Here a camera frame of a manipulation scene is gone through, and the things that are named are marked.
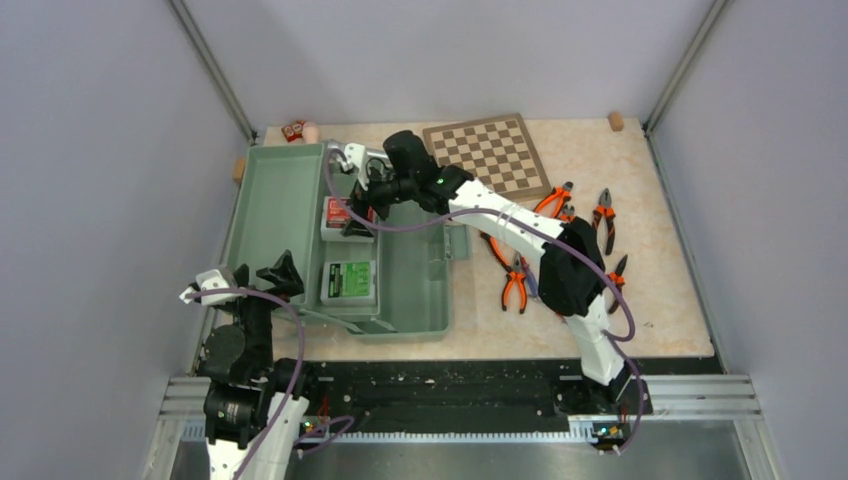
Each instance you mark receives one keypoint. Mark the small orange pliers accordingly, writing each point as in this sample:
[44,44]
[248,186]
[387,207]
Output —
[567,213]

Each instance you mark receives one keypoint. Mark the aluminium frame post right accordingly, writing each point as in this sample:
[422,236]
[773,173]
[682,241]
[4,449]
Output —
[688,59]

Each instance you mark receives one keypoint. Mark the aluminium frame post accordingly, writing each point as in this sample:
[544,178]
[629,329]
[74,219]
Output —
[688,59]
[196,39]

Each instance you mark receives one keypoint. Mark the wooden chessboard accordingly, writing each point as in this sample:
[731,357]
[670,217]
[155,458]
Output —
[498,151]

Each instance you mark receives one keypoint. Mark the orange handled pliers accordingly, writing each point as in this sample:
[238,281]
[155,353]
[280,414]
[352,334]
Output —
[604,213]

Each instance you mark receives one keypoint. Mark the orange long nose pliers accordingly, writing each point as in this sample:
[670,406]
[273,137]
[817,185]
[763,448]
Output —
[515,280]

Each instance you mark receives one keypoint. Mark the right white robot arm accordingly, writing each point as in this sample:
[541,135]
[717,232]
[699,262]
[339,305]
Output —
[571,279]

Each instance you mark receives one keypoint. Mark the wooden block at left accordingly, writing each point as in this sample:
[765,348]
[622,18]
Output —
[239,171]

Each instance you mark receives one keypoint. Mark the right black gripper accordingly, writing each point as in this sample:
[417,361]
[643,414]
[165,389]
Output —
[362,198]

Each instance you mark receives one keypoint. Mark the green plastic tool box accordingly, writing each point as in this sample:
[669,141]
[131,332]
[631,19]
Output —
[279,208]

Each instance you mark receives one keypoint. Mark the aluminium frame post left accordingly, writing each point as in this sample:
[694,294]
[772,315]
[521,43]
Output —
[196,39]

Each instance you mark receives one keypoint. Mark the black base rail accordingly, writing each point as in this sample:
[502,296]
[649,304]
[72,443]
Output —
[441,397]

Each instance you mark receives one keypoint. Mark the small red printed box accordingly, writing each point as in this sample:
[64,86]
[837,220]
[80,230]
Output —
[293,132]

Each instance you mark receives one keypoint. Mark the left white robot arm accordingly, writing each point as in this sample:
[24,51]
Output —
[255,403]

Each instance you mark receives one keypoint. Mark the green screw bit box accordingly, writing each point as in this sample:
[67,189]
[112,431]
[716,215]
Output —
[349,283]

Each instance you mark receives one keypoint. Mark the orange diagonal cutters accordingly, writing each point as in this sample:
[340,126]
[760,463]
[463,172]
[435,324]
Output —
[557,198]

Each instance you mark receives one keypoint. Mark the red tool card pack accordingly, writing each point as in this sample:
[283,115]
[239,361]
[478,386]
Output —
[333,219]

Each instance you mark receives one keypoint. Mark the large orange pliers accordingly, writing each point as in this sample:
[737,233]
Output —
[494,249]

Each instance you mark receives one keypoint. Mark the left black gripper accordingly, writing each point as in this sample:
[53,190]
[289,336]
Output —
[285,274]

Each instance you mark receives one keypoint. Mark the wooden handle hammer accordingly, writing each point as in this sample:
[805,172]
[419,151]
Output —
[311,133]

